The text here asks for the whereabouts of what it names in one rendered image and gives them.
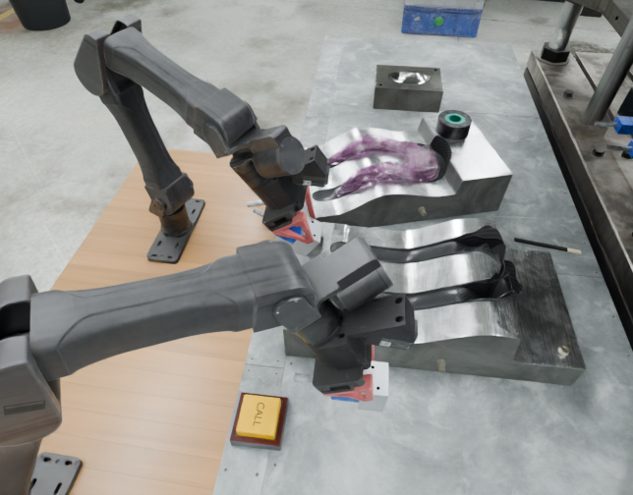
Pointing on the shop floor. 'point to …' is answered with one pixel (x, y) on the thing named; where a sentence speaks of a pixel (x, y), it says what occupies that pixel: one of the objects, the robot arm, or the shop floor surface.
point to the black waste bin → (41, 14)
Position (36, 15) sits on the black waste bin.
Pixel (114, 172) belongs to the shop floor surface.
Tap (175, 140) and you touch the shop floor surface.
